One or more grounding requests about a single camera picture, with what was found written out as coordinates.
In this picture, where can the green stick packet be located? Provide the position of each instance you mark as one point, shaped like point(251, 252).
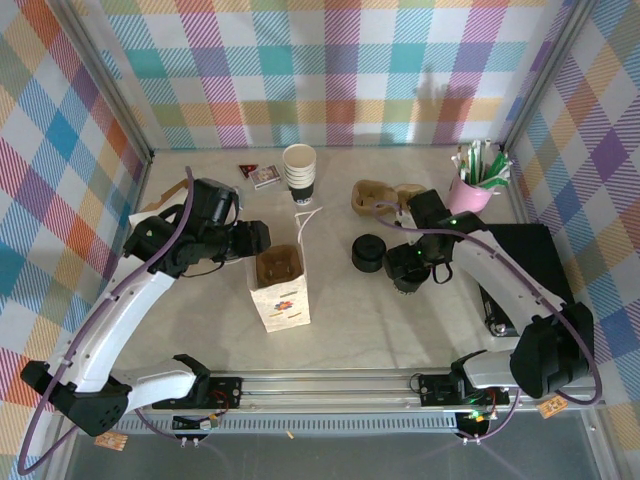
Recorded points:
point(495, 167)
point(502, 177)

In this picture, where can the small printed rectangular packet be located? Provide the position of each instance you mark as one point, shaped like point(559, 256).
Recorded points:
point(265, 176)

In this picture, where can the pink cup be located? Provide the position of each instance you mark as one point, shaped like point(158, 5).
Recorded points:
point(467, 205)

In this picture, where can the small controller board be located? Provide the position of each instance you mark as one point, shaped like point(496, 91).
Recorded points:
point(207, 424)
point(475, 416)

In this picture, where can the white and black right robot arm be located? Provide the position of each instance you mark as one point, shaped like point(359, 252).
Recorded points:
point(500, 280)

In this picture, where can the white wrapped straw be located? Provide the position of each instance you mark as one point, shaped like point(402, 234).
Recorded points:
point(474, 160)
point(457, 167)
point(483, 157)
point(464, 160)

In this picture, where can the white flower print paper bag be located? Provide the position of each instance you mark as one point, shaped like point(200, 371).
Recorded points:
point(285, 310)

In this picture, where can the stack of paper cups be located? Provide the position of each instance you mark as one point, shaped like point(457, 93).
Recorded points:
point(300, 170)

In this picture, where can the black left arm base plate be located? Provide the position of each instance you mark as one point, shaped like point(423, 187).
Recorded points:
point(227, 392)

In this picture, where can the black sleeve paper coffee cup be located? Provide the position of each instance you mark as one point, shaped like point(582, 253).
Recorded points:
point(410, 287)

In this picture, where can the black flat case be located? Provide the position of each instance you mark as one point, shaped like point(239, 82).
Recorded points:
point(530, 255)

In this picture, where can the dark red triangular packet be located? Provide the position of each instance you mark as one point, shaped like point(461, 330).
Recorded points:
point(247, 170)

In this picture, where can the grey metal shelf plate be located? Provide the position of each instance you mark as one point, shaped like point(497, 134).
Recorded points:
point(350, 460)

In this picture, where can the small orange tag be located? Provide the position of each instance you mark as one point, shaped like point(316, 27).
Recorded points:
point(112, 442)
point(551, 410)

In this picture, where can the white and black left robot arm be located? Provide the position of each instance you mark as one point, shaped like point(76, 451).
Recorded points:
point(125, 310)

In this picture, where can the small tan stick piece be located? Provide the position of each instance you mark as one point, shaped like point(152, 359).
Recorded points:
point(289, 435)

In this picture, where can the aluminium frame post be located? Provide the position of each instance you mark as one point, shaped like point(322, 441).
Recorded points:
point(110, 90)
point(545, 75)

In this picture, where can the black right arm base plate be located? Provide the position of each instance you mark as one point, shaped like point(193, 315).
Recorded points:
point(435, 390)

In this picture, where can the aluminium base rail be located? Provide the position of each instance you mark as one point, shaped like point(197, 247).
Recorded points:
point(325, 390)

